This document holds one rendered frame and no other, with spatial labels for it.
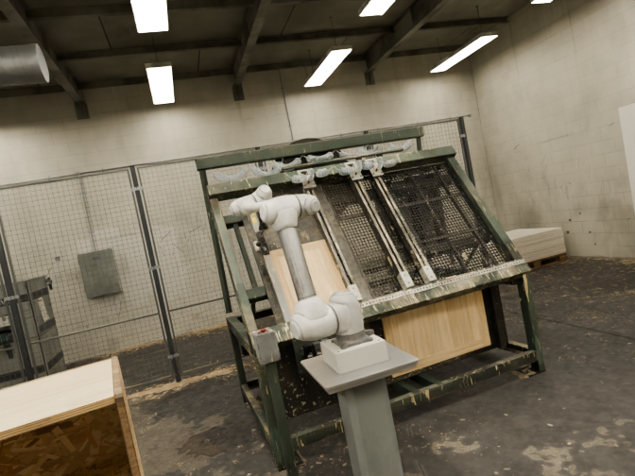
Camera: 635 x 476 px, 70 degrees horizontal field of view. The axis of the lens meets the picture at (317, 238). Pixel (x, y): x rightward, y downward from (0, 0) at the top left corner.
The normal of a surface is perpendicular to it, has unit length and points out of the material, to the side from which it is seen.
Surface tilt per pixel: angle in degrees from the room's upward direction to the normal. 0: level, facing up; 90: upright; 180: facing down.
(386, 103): 90
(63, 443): 90
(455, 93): 90
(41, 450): 90
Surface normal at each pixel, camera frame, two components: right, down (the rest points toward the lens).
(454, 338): 0.32, -0.01
